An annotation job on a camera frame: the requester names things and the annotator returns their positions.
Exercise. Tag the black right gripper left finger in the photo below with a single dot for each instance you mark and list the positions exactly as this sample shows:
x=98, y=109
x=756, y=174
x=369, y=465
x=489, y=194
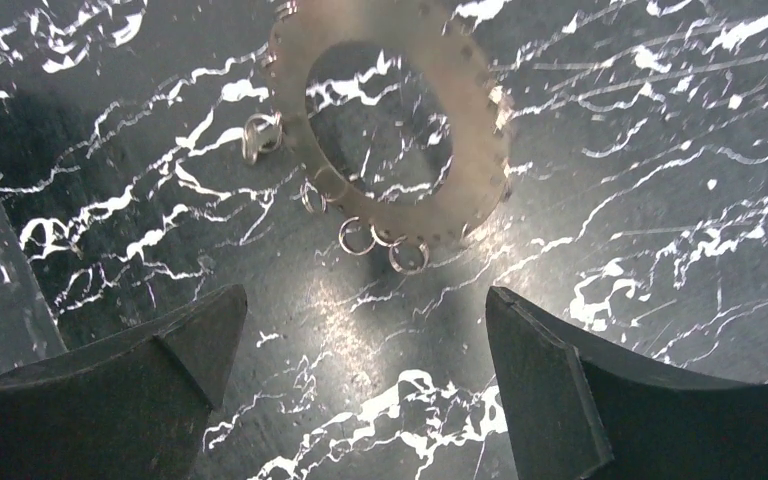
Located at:
x=133, y=405

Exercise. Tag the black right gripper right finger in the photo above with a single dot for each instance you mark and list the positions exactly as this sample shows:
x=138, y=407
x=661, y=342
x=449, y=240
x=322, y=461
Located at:
x=580, y=407

